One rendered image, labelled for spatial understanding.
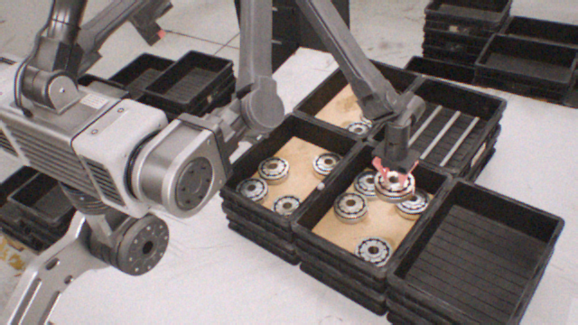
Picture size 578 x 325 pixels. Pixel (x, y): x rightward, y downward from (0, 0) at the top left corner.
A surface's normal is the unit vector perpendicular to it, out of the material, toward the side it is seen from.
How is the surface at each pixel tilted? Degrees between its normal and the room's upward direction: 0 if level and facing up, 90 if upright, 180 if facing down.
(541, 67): 0
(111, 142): 0
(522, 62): 0
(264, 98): 51
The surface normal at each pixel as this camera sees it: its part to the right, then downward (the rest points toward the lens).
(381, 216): -0.11, -0.71
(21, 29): 0.85, 0.30
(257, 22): 0.53, -0.24
